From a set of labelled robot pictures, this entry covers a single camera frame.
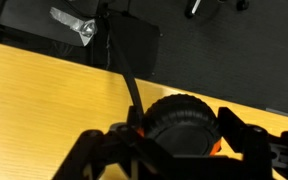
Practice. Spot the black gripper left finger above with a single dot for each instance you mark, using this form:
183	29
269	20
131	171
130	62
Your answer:
124	140

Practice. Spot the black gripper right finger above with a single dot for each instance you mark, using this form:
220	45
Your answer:
260	150

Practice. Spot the grey office chair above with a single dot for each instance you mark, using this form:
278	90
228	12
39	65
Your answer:
192	8
134	43

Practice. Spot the silver metal bracket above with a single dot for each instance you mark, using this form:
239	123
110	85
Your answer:
79	25

